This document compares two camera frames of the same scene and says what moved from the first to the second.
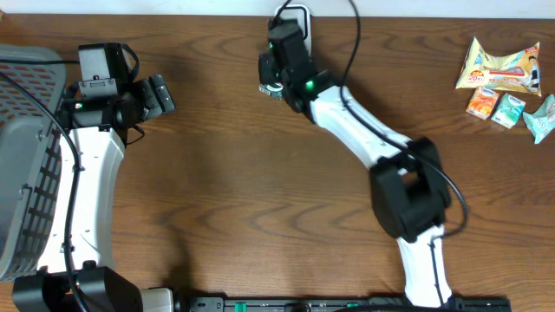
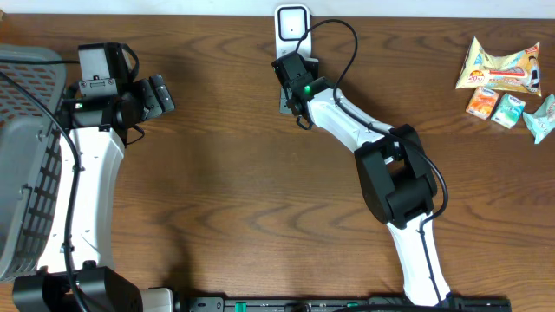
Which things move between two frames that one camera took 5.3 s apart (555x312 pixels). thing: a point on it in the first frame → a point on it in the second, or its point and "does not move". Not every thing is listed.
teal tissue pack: x=508 y=111 does not move
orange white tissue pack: x=482 y=103 does not move
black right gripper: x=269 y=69 → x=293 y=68
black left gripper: x=153 y=107 does not move
